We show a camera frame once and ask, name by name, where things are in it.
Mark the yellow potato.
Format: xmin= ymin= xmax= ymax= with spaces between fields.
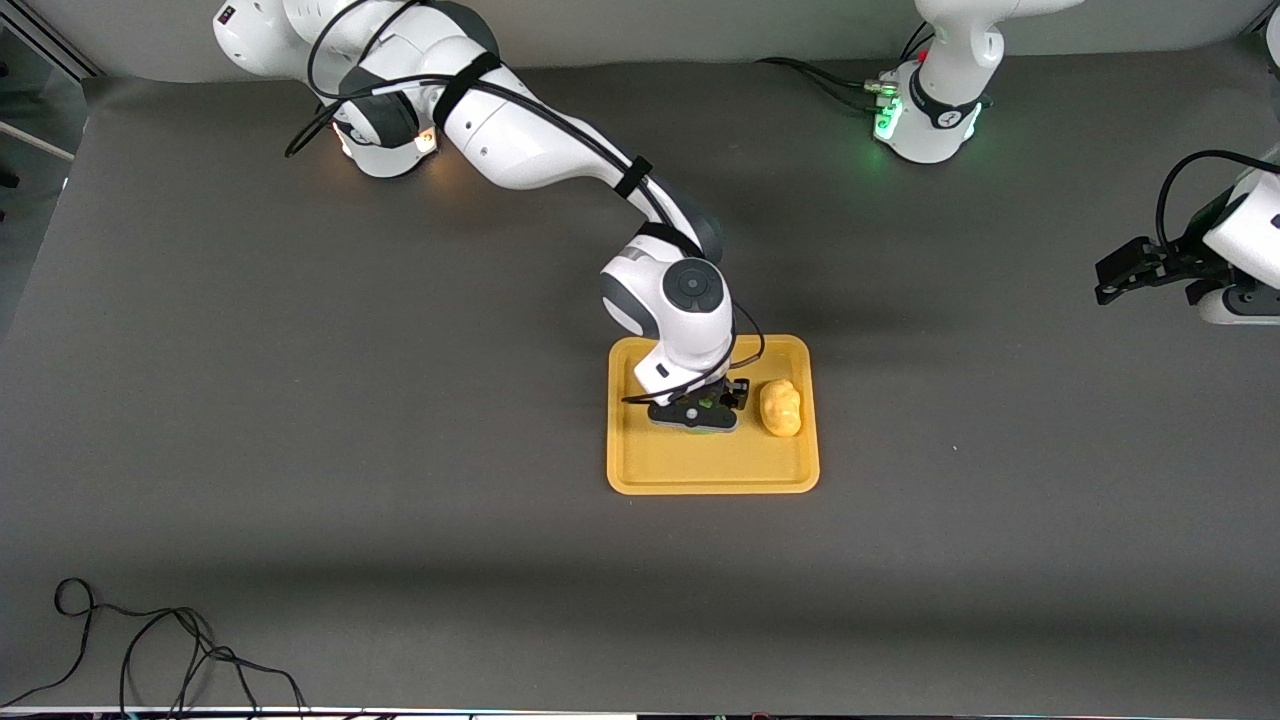
xmin=758 ymin=379 xmax=804 ymax=439

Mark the yellow plastic tray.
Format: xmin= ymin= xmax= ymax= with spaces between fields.
xmin=606 ymin=335 xmax=821 ymax=496

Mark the thin white rod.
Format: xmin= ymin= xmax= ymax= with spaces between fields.
xmin=0 ymin=121 xmax=77 ymax=162

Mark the thick black left base cable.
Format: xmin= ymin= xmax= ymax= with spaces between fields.
xmin=755 ymin=56 xmax=896 ymax=113

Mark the thin black loose cable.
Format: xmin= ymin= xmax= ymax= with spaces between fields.
xmin=0 ymin=578 xmax=307 ymax=717

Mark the grey metal frame bar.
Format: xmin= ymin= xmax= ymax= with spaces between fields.
xmin=0 ymin=5 xmax=103 ymax=80

